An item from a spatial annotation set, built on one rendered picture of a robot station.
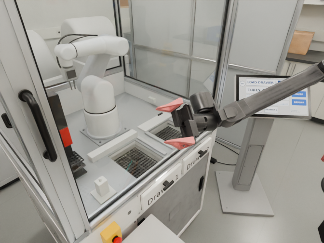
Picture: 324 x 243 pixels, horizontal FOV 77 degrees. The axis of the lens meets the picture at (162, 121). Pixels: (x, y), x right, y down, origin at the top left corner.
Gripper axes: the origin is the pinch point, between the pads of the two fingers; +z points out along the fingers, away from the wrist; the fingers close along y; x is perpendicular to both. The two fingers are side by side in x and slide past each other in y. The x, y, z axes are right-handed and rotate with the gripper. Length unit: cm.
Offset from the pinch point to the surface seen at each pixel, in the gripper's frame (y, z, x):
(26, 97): -7.6, 31.1, 0.8
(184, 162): 7, -42, 45
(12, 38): -17.4, 33.0, -4.3
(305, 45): -124, -315, 36
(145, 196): 19, -14, 46
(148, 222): 32, -18, 55
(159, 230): 36, -21, 50
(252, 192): 45, -154, 90
